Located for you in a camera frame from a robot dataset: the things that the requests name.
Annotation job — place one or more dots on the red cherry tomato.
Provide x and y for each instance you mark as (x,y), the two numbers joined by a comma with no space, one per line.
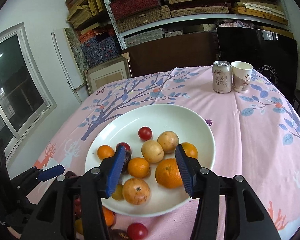
(125,145)
(137,231)
(145,133)
(78,207)

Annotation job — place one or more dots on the window with grey frame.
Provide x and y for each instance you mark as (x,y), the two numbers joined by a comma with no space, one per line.
(24,96)

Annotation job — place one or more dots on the yellow-green orange tomato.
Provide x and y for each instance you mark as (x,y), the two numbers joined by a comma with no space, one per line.
(79,226)

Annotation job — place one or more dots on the smooth orange tomato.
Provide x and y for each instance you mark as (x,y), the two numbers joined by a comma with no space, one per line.
(190,150)

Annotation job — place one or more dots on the pink drink can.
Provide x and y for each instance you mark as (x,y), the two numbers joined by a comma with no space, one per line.
(222,77)

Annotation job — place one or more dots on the small yellow-green tomato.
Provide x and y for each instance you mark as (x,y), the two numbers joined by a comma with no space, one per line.
(117,192)

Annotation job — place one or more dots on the pink deer tablecloth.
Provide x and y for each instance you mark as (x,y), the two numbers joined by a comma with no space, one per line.
(257,134)

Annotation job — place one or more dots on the large textured orange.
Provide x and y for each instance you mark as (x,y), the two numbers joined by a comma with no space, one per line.
(167,174)

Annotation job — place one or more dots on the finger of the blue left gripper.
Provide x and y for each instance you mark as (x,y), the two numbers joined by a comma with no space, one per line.
(50,173)

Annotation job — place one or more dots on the white paper cup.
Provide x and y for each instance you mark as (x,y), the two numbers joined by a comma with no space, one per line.
(241,72)

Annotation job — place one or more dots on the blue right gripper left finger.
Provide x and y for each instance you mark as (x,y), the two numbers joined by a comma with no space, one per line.
(114,168)

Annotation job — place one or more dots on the framed picture leaning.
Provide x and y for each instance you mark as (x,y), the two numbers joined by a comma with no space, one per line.
(115,69)

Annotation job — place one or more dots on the small orange tomato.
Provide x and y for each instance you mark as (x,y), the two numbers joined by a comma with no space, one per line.
(104,152)

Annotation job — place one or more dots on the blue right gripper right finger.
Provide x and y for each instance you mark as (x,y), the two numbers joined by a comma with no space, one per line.
(188,170)

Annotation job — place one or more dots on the dark red plum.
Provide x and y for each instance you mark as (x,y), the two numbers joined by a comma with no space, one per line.
(125,165)

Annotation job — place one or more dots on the metal storage shelf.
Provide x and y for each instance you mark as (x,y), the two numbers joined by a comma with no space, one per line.
(135,17)

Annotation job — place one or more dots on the pale yellow round fruit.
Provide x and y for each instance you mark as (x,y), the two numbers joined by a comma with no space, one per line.
(168,141)
(152,151)

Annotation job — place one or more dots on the orange-yellow passion fruit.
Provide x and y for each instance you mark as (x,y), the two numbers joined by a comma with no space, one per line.
(136,191)

